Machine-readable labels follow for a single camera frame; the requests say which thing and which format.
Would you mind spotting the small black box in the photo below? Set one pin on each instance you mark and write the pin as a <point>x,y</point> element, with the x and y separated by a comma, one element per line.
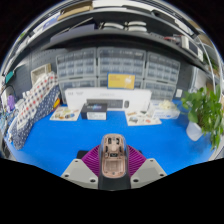
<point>94,111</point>

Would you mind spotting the translucent pink computer mouse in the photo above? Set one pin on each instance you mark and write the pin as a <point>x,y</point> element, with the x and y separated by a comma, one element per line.
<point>114,163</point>

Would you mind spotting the green plant in white pot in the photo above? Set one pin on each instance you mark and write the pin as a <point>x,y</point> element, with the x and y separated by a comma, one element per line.
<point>203,110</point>

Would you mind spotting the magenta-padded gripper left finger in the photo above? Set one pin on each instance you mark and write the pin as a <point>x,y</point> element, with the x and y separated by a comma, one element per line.
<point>78,173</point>

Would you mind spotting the yellow card box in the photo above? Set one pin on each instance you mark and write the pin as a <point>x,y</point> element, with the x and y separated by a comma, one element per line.
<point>121,81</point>

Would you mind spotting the grey wall shelf unit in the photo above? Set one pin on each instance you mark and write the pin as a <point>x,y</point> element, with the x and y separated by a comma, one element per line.
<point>110,36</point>

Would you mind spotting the long white keyboard box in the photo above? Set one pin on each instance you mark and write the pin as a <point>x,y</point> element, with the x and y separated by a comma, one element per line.
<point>140,97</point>

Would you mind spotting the small purple object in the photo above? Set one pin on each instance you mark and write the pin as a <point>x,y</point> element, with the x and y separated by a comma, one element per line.
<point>11,102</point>

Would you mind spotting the white and blue box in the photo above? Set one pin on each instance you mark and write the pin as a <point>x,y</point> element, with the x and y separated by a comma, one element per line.
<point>166,112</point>

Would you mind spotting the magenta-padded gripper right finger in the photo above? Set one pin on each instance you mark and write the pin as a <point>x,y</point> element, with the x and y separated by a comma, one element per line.
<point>148,171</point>

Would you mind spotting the patterned fabric bag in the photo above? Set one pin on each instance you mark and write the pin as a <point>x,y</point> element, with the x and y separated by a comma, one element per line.
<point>33,106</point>

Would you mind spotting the printed paper leaflet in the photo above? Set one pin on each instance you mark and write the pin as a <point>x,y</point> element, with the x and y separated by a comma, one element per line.
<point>65,114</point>
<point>142,118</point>

